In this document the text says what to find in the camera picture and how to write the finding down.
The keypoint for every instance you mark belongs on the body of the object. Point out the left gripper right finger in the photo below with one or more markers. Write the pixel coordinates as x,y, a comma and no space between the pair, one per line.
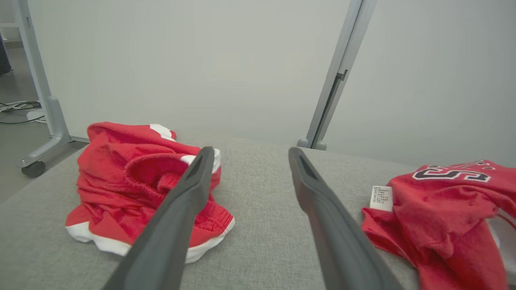
334,233

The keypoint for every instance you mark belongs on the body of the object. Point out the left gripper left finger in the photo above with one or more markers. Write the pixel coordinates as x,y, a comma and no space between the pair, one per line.
169,225

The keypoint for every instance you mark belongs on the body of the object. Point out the red shorts white trim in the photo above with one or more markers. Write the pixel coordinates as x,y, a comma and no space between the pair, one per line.
113,177

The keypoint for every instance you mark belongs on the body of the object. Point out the red jersey with lettering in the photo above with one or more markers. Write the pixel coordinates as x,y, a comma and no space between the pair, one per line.
443,217

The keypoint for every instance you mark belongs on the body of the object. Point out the black caster wheel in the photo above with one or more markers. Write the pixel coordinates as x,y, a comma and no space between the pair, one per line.
33,169

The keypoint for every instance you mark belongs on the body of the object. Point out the dark blue object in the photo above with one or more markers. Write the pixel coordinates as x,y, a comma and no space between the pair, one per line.
4,56

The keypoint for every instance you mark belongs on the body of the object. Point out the grey partition post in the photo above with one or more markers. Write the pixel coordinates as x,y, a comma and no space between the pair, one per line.
342,60

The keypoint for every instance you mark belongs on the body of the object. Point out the grey rolling stand frame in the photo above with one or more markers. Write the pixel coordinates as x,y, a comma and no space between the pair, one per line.
44,88

